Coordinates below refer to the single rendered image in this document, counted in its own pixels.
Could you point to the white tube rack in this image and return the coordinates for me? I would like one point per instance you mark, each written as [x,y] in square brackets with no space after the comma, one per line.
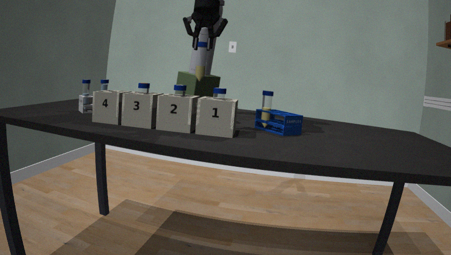
[82,105]

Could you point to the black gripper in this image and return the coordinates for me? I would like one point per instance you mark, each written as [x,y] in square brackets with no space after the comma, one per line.
[206,14]

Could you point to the blue tube rack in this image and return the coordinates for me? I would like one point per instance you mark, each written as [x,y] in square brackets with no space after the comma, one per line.
[292,123]

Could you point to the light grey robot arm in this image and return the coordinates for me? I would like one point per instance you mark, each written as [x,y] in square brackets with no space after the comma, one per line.
[203,37]

